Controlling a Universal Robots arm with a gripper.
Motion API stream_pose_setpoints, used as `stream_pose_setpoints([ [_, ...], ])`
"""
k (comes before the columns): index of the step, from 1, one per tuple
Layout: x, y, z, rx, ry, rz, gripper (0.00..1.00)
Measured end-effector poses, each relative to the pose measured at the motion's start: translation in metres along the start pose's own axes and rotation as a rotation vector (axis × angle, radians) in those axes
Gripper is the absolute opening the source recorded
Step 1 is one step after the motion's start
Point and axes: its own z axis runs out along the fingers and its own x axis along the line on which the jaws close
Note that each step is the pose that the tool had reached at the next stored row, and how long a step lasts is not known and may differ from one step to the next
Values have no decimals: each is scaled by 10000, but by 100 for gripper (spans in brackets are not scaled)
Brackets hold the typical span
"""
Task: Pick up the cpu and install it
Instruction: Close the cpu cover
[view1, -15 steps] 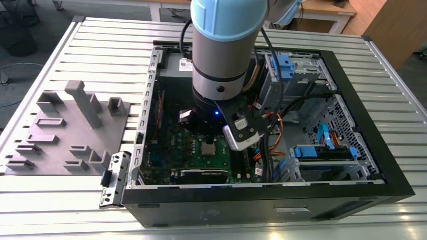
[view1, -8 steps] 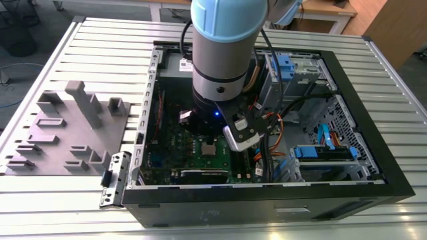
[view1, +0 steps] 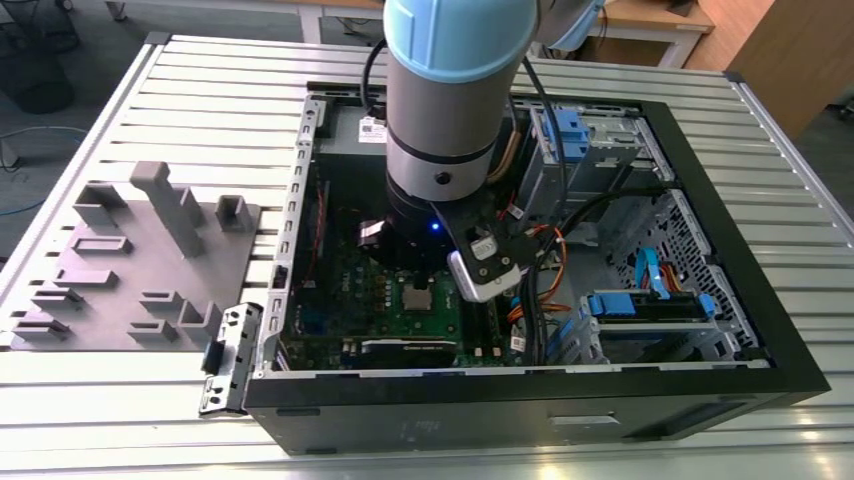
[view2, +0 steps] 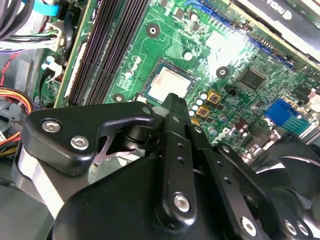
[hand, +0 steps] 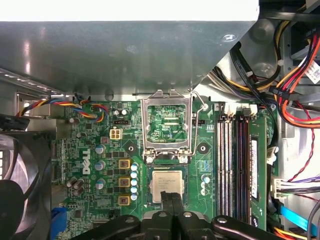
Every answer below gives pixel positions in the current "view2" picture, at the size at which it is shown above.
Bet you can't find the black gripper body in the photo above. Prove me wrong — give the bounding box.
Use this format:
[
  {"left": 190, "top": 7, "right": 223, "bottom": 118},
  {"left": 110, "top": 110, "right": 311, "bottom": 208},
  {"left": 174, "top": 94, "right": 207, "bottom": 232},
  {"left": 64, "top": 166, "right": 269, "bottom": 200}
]
[{"left": 51, "top": 151, "right": 248, "bottom": 240}]

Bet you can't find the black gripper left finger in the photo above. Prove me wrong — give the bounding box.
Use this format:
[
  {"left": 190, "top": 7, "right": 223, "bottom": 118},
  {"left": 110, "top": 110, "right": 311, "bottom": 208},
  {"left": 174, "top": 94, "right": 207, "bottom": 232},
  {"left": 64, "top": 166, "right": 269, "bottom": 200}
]
[{"left": 12, "top": 92, "right": 199, "bottom": 227}]

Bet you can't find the silver CPU green edge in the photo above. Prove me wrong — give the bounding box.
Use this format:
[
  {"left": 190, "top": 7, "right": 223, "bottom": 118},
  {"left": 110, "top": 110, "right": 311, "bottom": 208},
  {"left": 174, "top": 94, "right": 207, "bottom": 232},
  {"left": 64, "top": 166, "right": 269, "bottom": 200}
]
[{"left": 147, "top": 65, "right": 199, "bottom": 100}]

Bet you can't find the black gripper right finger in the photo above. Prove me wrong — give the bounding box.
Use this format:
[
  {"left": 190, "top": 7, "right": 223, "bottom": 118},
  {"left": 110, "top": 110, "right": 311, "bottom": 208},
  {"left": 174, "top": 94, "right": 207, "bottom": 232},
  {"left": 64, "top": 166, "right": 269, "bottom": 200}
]
[{"left": 177, "top": 96, "right": 315, "bottom": 240}]

